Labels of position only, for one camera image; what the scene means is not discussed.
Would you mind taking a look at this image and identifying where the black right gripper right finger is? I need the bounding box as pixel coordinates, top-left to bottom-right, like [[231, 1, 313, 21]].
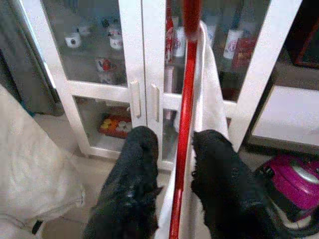
[[190, 129, 272, 239]]

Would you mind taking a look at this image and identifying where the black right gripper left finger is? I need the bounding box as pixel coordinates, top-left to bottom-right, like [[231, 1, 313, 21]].
[[83, 125, 164, 239]]

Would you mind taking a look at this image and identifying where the white printed t-shirt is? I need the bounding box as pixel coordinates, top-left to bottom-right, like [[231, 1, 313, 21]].
[[156, 21, 231, 239]]

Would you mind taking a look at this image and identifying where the red plastic hanger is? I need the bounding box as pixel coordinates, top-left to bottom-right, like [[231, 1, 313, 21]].
[[168, 0, 202, 239]]

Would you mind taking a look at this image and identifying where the red tray with cups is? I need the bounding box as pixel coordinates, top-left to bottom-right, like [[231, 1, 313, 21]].
[[98, 114, 133, 139]]

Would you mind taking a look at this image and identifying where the magenta appliance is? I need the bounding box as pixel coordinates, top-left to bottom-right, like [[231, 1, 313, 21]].
[[254, 153, 319, 232]]

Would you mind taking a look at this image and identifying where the white low drawer unit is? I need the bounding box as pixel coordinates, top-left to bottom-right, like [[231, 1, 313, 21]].
[[250, 84, 319, 150]]

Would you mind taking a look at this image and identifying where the cream denim garment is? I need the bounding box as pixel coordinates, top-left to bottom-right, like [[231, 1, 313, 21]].
[[0, 83, 87, 239]]

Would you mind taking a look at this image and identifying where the red box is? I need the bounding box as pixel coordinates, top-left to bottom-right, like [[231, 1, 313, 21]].
[[231, 37, 257, 72]]

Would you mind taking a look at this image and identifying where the white glass door cabinet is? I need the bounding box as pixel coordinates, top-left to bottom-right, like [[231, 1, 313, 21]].
[[17, 0, 304, 172]]

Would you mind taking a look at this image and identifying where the white bottle blue label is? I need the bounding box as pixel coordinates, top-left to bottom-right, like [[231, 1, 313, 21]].
[[223, 29, 244, 59]]

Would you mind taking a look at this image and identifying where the white mug red print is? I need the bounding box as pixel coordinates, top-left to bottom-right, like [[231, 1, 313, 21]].
[[109, 27, 124, 50]]

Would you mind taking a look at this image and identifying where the white mug black print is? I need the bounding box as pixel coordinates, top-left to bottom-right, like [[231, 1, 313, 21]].
[[64, 31, 82, 48]]

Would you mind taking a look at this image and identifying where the dark wooden cabinet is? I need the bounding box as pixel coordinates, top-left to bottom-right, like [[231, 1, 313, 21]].
[[284, 0, 319, 69]]

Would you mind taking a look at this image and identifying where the grey curtain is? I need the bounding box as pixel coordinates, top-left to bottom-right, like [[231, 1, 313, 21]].
[[0, 0, 60, 118]]

